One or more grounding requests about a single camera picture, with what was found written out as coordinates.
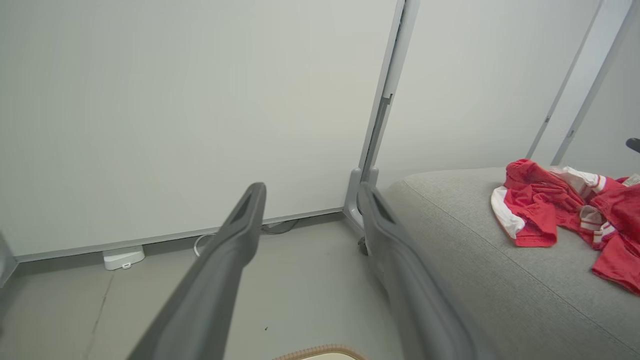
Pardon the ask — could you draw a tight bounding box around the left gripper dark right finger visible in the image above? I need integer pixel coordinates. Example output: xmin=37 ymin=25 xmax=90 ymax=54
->
xmin=357 ymin=182 xmax=497 ymax=360

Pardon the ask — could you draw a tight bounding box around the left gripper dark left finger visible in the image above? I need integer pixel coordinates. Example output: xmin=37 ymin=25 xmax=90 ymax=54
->
xmin=127 ymin=182 xmax=267 ymax=360

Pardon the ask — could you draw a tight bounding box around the red garment with white stripes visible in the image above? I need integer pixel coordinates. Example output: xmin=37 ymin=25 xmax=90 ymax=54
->
xmin=490 ymin=158 xmax=640 ymax=296

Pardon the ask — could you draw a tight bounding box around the pink plastic laundry basket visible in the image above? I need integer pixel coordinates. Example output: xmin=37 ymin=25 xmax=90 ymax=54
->
xmin=272 ymin=344 xmax=369 ymax=360

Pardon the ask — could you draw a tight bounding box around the grey fabric sofa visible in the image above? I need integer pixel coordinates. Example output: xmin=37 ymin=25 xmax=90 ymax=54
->
xmin=382 ymin=166 xmax=640 ymax=360

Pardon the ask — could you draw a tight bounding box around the white floor power box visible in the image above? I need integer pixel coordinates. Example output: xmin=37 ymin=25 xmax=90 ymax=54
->
xmin=102 ymin=244 xmax=146 ymax=271

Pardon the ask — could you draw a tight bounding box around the white floor cable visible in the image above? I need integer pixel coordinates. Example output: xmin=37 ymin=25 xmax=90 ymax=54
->
xmin=193 ymin=232 xmax=217 ymax=258

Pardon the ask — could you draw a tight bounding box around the grey partition frame post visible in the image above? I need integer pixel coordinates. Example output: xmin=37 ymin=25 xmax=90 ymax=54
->
xmin=524 ymin=0 xmax=640 ymax=167
xmin=343 ymin=0 xmax=422 ymax=237

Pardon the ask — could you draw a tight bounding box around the grey metal frame foot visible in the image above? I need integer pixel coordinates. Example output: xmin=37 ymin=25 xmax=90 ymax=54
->
xmin=0 ymin=231 xmax=19 ymax=289

